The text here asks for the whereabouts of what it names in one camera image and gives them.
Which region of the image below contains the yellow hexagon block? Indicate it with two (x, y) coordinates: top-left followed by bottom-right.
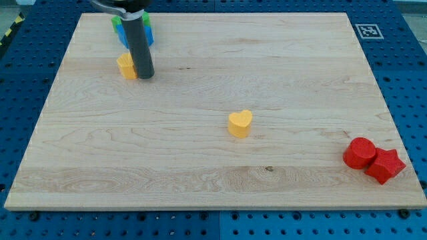
(116, 53), (138, 79)

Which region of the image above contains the white fiducial marker tag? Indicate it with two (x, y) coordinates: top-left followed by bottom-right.
(355, 23), (384, 39)

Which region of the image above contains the green block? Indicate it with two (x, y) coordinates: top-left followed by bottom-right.
(111, 11), (151, 33)

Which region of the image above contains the blue block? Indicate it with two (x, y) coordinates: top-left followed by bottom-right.
(116, 25), (154, 49)

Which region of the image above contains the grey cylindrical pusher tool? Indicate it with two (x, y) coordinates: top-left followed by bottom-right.
(121, 17), (155, 79)

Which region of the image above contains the wooden board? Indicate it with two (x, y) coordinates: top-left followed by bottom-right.
(5, 13), (426, 211)

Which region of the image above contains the red cylinder block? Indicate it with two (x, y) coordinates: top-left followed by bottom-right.
(342, 137), (376, 169)

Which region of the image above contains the red star block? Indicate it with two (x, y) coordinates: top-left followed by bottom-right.
(364, 147), (406, 185)

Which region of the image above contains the yellow heart block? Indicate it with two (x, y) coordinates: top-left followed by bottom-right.
(228, 109), (253, 138)

